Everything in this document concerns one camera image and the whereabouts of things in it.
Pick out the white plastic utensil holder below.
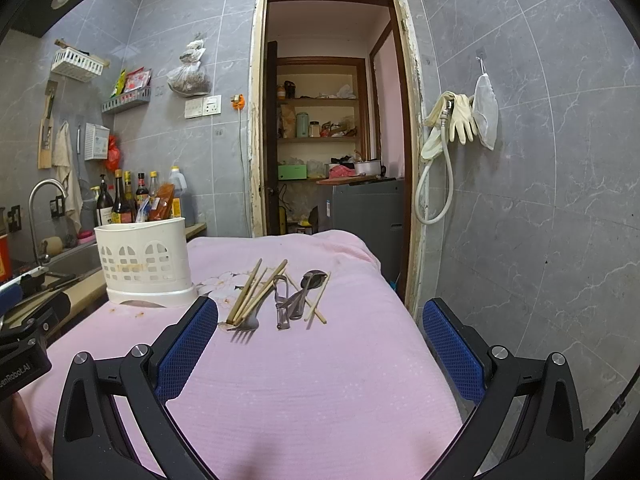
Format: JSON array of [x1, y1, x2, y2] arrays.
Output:
[[94, 218, 198, 308]]

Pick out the steel spoon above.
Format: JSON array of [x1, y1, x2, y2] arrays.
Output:
[[286, 270, 328, 321]]

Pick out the steel fork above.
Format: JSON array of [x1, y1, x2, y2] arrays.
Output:
[[231, 307, 259, 344]]

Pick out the steel kitchen sink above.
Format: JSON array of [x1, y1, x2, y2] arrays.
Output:
[[14, 243, 101, 278]]

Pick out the chrome sink faucet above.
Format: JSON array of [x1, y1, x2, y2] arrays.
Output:
[[27, 178, 68, 266]]

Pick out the dark vinegar bottle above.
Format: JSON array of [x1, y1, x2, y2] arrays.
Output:
[[112, 169, 134, 223]]

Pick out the dark soy sauce bottle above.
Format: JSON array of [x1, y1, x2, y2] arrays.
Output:
[[96, 174, 114, 226]]

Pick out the hanging towel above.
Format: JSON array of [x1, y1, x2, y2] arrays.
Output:
[[52, 122, 82, 233]]

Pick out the pink floral table cloth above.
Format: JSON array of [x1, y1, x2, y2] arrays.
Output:
[[18, 228, 464, 480]]

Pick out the orange snack bag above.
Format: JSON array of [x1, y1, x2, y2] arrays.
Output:
[[149, 182, 175, 221]]

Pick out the red plastic bag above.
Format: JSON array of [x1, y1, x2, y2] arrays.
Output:
[[104, 134, 122, 172]]

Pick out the large oil jug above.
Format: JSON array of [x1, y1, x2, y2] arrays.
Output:
[[168, 166, 195, 228]]

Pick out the grey cabinet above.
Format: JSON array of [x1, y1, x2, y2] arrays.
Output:
[[318, 179, 405, 283]]

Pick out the rubber gloves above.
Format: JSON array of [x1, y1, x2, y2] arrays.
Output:
[[425, 91, 478, 144]]

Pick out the hanging mesh bag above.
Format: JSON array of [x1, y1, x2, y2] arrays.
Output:
[[472, 56, 499, 151]]

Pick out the hanging plastic bag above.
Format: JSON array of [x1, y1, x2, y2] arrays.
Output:
[[167, 37, 212, 98]]

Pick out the green box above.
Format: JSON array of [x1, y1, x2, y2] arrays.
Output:
[[278, 164, 308, 181]]

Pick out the wooden spatula on wall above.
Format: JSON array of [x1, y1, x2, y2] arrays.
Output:
[[37, 80, 58, 170]]

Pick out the white wall box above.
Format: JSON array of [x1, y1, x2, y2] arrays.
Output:
[[85, 122, 111, 160]]

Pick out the grey wall shelf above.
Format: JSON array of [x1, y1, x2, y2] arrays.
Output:
[[101, 86, 151, 115]]

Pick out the white wall basket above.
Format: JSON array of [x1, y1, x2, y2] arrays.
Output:
[[51, 39, 111, 82]]

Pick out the white wall socket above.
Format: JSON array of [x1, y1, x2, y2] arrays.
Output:
[[184, 96, 221, 119]]

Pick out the white hose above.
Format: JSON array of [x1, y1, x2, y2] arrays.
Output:
[[413, 109, 456, 226]]

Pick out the orange wall hook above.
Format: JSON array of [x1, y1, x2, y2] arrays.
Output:
[[231, 94, 245, 110]]

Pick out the wooden wall shelf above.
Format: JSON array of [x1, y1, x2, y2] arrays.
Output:
[[274, 55, 371, 181]]

